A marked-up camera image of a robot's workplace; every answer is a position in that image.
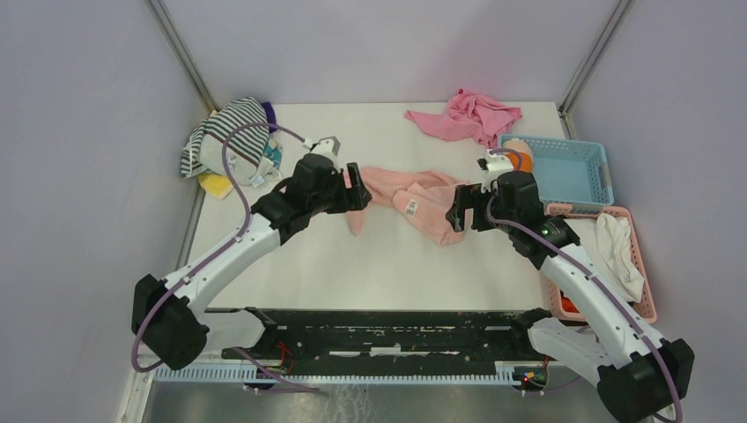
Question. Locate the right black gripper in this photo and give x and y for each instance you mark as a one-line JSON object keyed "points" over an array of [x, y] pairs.
{"points": [[467, 197]]}

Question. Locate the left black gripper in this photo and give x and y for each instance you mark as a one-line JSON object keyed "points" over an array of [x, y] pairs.
{"points": [[353, 197]]}

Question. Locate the light pink towel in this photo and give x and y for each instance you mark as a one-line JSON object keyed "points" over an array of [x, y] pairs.
{"points": [[422, 198]]}

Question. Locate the orange cartoon towel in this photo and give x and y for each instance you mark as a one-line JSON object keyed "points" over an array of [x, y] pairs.
{"points": [[520, 154]]}

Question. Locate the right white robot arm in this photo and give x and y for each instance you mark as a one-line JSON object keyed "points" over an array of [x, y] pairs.
{"points": [[636, 371]]}

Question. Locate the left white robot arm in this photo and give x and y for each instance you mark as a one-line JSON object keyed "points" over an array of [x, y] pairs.
{"points": [[166, 311]]}

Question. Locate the pink crumpled towel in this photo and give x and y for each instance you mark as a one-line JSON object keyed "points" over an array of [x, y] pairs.
{"points": [[468, 115]]}

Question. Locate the teal patterned cloth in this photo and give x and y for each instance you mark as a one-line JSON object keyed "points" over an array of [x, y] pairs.
{"points": [[268, 170]]}

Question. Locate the blue plastic basket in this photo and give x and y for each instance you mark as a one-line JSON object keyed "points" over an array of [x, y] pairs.
{"points": [[569, 171]]}

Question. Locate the striped cloth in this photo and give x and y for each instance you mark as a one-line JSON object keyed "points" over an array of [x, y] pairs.
{"points": [[236, 133]]}

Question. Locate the purple cloth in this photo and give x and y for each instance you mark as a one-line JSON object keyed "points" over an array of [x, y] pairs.
{"points": [[269, 112]]}

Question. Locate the yellow cloth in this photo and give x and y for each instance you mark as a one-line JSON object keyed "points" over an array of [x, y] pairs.
{"points": [[215, 185]]}

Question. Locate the pink plastic basket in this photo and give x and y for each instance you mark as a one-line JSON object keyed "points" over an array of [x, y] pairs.
{"points": [[646, 307]]}

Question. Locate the white cloth in basket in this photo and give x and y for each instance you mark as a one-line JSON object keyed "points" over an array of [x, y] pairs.
{"points": [[607, 240]]}

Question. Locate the orange cloth in basket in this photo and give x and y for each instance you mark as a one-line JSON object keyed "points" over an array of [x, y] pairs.
{"points": [[568, 306]]}

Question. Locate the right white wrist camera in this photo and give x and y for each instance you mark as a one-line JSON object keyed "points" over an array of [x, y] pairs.
{"points": [[492, 166]]}

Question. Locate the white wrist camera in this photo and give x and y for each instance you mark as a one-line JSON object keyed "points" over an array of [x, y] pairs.
{"points": [[492, 166], [327, 147]]}

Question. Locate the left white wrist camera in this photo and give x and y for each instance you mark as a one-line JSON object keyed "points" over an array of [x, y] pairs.
{"points": [[327, 147]]}

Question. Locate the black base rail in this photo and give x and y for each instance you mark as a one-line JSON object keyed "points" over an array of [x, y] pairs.
{"points": [[384, 343]]}

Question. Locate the white slotted cable duct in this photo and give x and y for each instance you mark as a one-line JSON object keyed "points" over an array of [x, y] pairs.
{"points": [[245, 373]]}

